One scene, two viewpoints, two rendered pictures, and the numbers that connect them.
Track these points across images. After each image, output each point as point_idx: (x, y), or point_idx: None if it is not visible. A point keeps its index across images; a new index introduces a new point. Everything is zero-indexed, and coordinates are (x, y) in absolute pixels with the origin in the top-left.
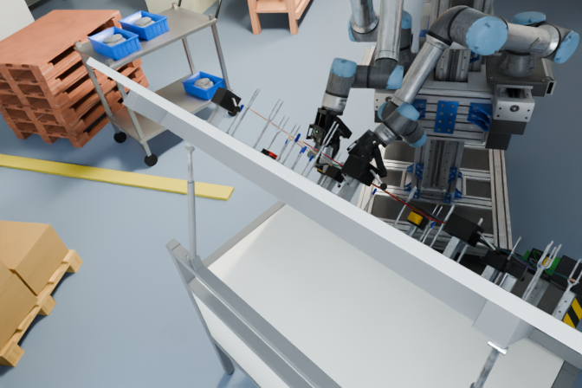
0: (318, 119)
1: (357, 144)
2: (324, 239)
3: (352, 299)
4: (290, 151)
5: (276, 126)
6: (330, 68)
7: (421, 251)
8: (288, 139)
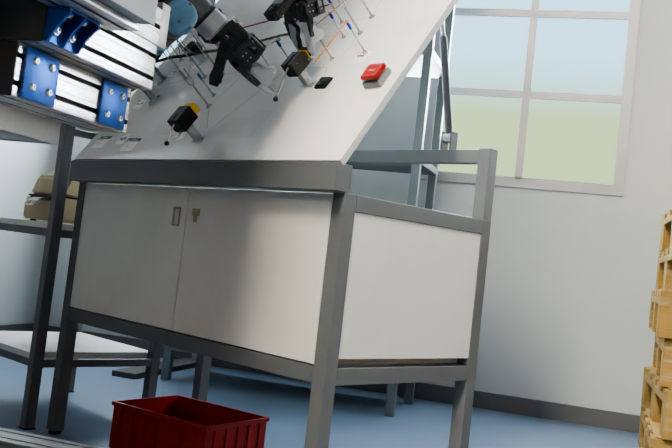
0: None
1: (253, 34)
2: None
3: None
4: None
5: None
6: None
7: None
8: (345, 7)
